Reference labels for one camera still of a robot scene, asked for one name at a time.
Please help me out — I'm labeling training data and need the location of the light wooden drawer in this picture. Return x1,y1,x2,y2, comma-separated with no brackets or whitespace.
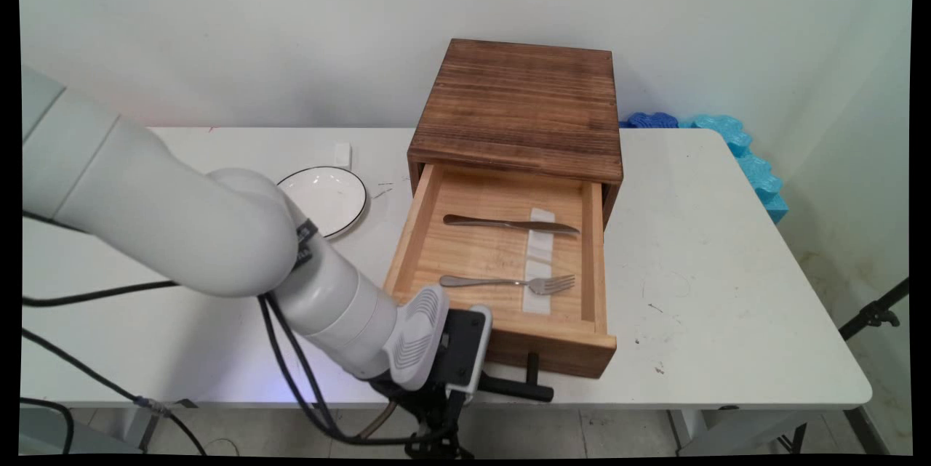
383,163,618,380

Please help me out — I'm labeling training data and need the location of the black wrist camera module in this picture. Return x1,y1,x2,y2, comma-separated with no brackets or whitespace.
435,305,494,396

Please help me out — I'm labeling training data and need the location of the white paper strip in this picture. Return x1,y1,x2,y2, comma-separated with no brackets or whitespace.
522,207,558,315

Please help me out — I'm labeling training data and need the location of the black cable strap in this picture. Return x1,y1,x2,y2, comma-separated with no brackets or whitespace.
294,218,319,268

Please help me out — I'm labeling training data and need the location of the dark wooden cabinet box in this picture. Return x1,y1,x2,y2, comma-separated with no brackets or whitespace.
407,38,625,231

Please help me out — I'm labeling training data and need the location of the black drawer handle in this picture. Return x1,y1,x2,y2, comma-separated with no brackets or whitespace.
476,352,556,403

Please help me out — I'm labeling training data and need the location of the white plate with black rim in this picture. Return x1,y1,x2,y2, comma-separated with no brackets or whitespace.
276,166,369,241

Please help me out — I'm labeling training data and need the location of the black tripod stand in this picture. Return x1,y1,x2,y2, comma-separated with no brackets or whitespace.
838,276,911,342

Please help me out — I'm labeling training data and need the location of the silver table knife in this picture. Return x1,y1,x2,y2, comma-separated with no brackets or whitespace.
443,214,581,237

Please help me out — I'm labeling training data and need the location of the silver fork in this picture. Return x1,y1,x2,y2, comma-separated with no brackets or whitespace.
439,274,576,297

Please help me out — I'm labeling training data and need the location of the dark blue foam piece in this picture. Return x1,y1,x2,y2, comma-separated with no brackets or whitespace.
626,111,680,129

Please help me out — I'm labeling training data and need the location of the light blue foam piece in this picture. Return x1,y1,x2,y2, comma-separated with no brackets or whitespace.
679,113,791,225

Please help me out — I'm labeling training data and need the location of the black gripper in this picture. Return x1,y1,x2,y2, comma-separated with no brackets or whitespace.
402,387,475,459

